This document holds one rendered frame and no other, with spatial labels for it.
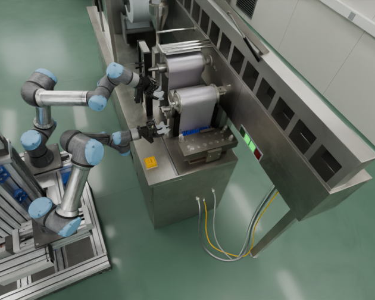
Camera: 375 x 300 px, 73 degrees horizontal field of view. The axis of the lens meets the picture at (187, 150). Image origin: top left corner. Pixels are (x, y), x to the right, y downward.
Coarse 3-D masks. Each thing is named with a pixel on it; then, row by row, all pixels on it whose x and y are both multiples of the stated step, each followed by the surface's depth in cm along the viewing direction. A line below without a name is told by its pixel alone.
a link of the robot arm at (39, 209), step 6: (42, 198) 134; (48, 198) 134; (30, 204) 132; (36, 204) 132; (42, 204) 132; (48, 204) 132; (54, 204) 136; (30, 210) 130; (36, 210) 130; (42, 210) 130; (48, 210) 130; (30, 216) 131; (36, 216) 128; (42, 216) 130; (42, 222) 130
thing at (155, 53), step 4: (152, 16) 182; (160, 16) 180; (164, 16) 182; (152, 20) 186; (160, 20) 184; (164, 20) 186; (160, 24) 187; (160, 28) 190; (156, 36) 198; (160, 36) 198; (156, 40) 201; (160, 40) 200; (156, 44) 203; (160, 44) 203; (152, 48) 208; (156, 48) 206; (152, 52) 209; (156, 52) 205; (152, 56) 212; (156, 56) 206; (152, 60) 216; (156, 60) 209; (152, 64) 219; (152, 72) 226; (156, 72) 219; (156, 76) 222
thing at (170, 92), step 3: (201, 84) 177; (183, 87) 172; (186, 87) 171; (189, 87) 172; (192, 87) 172; (195, 87) 172; (168, 90) 171; (171, 90) 168; (177, 90) 168; (180, 90) 169; (168, 93) 174; (171, 93) 166; (168, 96) 176; (171, 96) 170; (168, 99) 176; (171, 99) 170
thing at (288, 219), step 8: (224, 120) 212; (288, 216) 163; (280, 224) 173; (288, 224) 165; (272, 232) 185; (280, 232) 177; (264, 240) 199; (272, 240) 192; (256, 248) 216; (264, 248) 209; (256, 256) 227
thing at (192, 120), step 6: (210, 108) 166; (180, 114) 160; (186, 114) 162; (192, 114) 164; (198, 114) 166; (204, 114) 169; (210, 114) 171; (180, 120) 164; (186, 120) 166; (192, 120) 169; (198, 120) 171; (204, 120) 174; (210, 120) 176; (180, 126) 169; (186, 126) 171; (192, 126) 174; (198, 126) 176; (204, 126) 179
